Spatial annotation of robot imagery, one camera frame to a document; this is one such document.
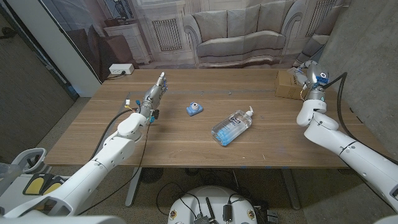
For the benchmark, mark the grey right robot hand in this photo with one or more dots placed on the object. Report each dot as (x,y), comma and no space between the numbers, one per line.
(314,79)

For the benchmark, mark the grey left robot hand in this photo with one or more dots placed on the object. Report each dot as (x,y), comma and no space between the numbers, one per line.
(152,98)

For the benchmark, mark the white card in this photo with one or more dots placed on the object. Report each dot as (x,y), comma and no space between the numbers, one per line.
(293,71)

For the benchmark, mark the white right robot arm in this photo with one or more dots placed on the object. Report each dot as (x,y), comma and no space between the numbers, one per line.
(357,152)

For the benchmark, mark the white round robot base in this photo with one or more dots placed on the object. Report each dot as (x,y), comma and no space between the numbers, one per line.
(214,202)

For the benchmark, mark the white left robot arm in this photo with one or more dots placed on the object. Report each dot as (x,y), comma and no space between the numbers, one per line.
(99,168)

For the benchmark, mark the clear pump dispenser bottle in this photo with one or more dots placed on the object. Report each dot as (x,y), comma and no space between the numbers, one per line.
(230,128)

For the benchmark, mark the brown cardboard box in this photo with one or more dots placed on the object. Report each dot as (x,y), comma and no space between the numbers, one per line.
(286,87)

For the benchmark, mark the white power strip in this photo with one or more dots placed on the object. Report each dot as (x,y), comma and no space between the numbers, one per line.
(120,68)

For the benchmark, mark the black round floor object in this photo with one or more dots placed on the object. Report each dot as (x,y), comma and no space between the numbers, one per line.
(151,175)

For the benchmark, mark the printed living room backdrop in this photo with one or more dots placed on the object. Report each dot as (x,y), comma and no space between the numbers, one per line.
(236,34)

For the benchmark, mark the grey metal table leg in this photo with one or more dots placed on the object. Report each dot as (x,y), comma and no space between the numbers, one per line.
(290,188)
(133,186)

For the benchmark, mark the white grey hollow stand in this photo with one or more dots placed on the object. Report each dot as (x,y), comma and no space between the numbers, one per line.
(37,153)

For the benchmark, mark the yellow black foot pedal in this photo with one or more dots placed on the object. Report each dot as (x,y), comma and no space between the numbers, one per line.
(34,185)
(52,187)

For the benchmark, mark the black adapter on base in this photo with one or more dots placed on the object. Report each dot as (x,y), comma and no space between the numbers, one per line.
(227,212)

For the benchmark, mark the blue toy camera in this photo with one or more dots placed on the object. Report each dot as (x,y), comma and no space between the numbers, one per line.
(194,109)

